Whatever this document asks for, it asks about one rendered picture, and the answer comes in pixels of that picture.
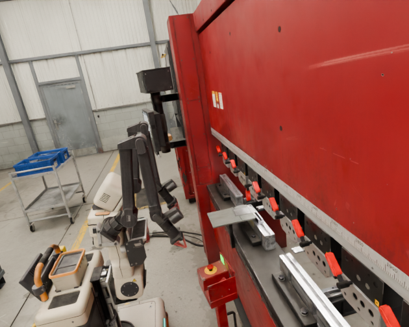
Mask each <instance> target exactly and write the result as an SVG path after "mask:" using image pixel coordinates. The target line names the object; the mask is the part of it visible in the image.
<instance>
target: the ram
mask: <svg viewBox="0 0 409 327"><path fill-rule="evenodd" d="M199 44H200V50H201V59H202V64H203V73H204V83H205V88H206V97H207V102H208V111H209V117H210V126H211V128H213V129H214V130H215V131H216V132H218V133H219V134H221V135H222V136H223V137H224V138H226V139H227V140H229V141H230V142H231V143H232V144H234V145H235V146H236V147H237V148H239V149H240V150H241V151H243V152H244V153H245V154H247V155H248V156H250V157H251V158H252V159H253V160H254V161H256V162H257V163H259V164H260V165H261V166H262V167H264V168H265V169H267V170H268V171H269V172H270V173H272V174H273V175H275V176H276V177H277V178H278V179H280V180H281V181H283V182H284V183H285V184H286V185H287V186H289V187H290V188H292V189H293V190H294V191H296V192H297V193H298V194H300V195H301V196H302V197H304V198H305V199H306V200H307V201H308V202H310V203H311V204H313V205H314V206H315V207H316V208H318V209H319V210H321V211H322V212H323V213H324V214H326V215H327V216H329V217H330V218H331V219H332V220H334V221H335V222H337V223H338V224H339V225H340V226H342V227H343V228H344V229H346V230H347V231H348V232H350V233H351V234H352V235H353V236H355V237H356V238H357V239H359V240H360V241H361V242H363V243H364V244H365V245H367V246H368V247H369V248H371V249H372V250H373V251H375V252H376V253H377V254H378V255H380V256H381V257H383V258H384V259H385V260H386V261H388V262H389V263H391V264H392V265H393V266H394V267H396V268H397V269H398V270H400V271H401V272H402V273H404V274H405V275H407V277H409V0H235V1H234V2H233V3H232V4H231V5H229V6H228V7H227V8H226V9H225V10H224V11H223V12H222V13H221V14H220V15H219V16H218V17H217V18H216V19H215V20H213V22H211V24H209V26H207V28H206V29H205V30H204V31H203V32H202V33H200V34H199ZM212 91H214V93H215V98H216V92H217V97H218V101H217V100H216V107H215V106H214V102H213V96H212ZM218 92H221V95H222V101H223V110H222V109H221V108H220V103H219V93H218ZM217 103H218V104H219V108H218V107H217ZM212 135H213V136H215V137H216V138H217V139H218V140H219V141H220V142H222V143H223V144H224V145H225V146H226V147H228V148H229V149H230V150H231V151H232V152H233V153H234V154H235V155H237V156H238V157H239V158H240V159H242V160H243V161H244V162H245V163H246V164H247V165H248V166H249V167H251V168H252V169H253V170H254V171H256V172H257V173H258V174H259V175H260V176H261V177H262V178H264V179H265V180H266V181H267V182H269V183H270V184H271V185H272V186H273V187H274V188H275V189H276V190H278V191H279V192H280V193H281V194H283V195H284V196H285V197H286V198H287V199H288V200H289V201H290V202H292V203H293V204H294V205H295V206H296V207H298V209H300V210H301V211H302V212H303V213H304V214H306V215H307V216H308V217H309V218H311V220H313V222H315V223H316V224H317V225H318V226H320V227H321V228H322V229H323V230H324V231H325V232H326V233H328V234H329V235H330V236H331V237H333V238H334V239H335V240H336V241H337V242H338V243H339V244H340V245H342V246H343V247H344V248H345V249H347V250H348V251H349V252H350V253H351V254H352V255H353V256H354V257H356V258H357V259H358V260H359V261H361V262H362V263H363V264H364V265H365V266H366V267H367V268H368V269H370V270H371V271H372V272H373V273H375V274H376V275H377V276H378V277H379V278H380V279H381V280H383V281H384V282H385V283H386V284H388V285H389V286H390V287H391V288H392V289H393V290H394V291H395V292H397V293H398V294H399V295H400V296H401V297H403V298H404V299H405V300H406V301H407V302H408V303H409V291H408V290H407V289H405V288H404V287H403V286H402V285H401V284H400V283H398V282H397V281H396V280H394V279H393V278H392V277H391V276H390V275H388V274H387V273H386V272H384V271H383V270H382V269H381V268H380V267H379V266H377V265H376V264H375V263H373V262H372V261H371V260H370V259H369V258H367V257H366V256H365V255H363V254H362V253H361V252H360V251H359V250H358V249H356V248H355V247H354V246H352V245H351V244H350V243H349V242H348V241H346V240H345V239H344V238H342V237H341V236H340V235H339V234H338V233H337V232H335V231H334V230H333V229H331V227H329V226H328V225H327V224H325V223H324V222H323V221H322V220H321V219H319V218H318V217H317V216H316V215H314V214H313V213H312V212H311V211H310V210H308V209H307V208H306V207H304V206H303V205H302V204H301V203H300V202H298V201H297V200H296V199H295V198H293V197H292V196H291V195H290V194H289V193H287V192H286V191H285V190H283V189H282V188H281V187H280V186H279V185H277V184H276V183H275V182H274V181H272V179H270V178H269V177H268V176H266V175H265V174H264V173H263V172H261V171H260V170H259V169H258V168H256V167H255V166H254V165H253V164H252V163H251V162H249V161H248V160H246V159H245V158H244V157H243V156H242V155H241V154H239V153H238V152H237V151H235V150H234V149H233V148H232V147H231V146H230V145H228V144H227V143H225V142H224V141H223V140H222V139H221V138H220V137H218V136H217V135H216V134H214V133H213V132H212Z"/></svg>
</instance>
